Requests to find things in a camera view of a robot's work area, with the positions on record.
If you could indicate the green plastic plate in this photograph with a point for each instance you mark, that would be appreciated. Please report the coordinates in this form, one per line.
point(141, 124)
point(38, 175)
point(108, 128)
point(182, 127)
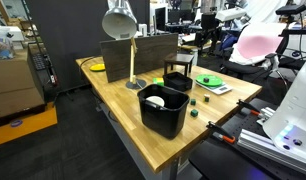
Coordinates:
point(209, 80)

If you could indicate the orange floor mat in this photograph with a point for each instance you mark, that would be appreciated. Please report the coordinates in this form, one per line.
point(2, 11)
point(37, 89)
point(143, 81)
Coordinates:
point(24, 125)

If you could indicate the white paper in bin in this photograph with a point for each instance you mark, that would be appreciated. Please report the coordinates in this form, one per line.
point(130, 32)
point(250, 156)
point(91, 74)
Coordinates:
point(155, 100)

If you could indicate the small dark wooden stool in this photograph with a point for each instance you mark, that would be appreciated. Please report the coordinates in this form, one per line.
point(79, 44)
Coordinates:
point(179, 60)

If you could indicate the black office chair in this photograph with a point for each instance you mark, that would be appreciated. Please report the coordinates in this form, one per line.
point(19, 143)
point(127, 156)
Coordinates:
point(256, 66)

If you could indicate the aluminium extrusion bracket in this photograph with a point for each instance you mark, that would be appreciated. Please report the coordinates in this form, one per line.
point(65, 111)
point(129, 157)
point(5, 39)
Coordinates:
point(273, 150)

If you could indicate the small Rubik's cube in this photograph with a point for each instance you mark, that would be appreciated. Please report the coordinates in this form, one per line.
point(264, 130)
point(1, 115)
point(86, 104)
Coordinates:
point(206, 97)

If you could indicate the black fabric box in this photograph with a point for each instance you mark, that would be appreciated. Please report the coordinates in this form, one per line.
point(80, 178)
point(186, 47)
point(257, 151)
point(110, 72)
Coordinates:
point(178, 81)

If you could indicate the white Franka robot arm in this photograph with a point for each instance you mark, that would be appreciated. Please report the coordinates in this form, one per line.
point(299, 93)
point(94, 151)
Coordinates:
point(293, 110)

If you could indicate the white kitchen scale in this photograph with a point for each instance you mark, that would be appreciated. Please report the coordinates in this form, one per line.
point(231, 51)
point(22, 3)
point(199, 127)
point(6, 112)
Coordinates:
point(218, 88)

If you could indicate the dark wooden back panel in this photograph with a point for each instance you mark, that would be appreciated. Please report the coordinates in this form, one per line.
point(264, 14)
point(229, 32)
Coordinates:
point(149, 51)

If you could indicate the green cube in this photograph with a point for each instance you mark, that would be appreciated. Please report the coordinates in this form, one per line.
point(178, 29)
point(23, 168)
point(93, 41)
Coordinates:
point(193, 101)
point(194, 113)

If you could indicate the yellow disc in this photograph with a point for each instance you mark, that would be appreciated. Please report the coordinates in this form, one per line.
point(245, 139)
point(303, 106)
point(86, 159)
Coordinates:
point(97, 67)

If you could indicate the cardboard box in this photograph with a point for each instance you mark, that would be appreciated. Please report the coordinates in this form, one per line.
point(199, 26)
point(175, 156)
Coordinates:
point(14, 86)

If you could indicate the black trash bin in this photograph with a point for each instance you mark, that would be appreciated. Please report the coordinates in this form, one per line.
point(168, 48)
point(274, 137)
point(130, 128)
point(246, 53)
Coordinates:
point(163, 113)

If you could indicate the pink cloth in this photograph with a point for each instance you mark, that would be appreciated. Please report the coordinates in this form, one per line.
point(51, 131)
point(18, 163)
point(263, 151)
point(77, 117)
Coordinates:
point(258, 41)

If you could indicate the wooden desk lamp grey shade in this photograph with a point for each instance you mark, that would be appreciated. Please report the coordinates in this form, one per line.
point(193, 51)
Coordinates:
point(119, 21)

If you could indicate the black breadboard base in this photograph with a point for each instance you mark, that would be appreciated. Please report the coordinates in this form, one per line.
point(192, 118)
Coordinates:
point(223, 160)

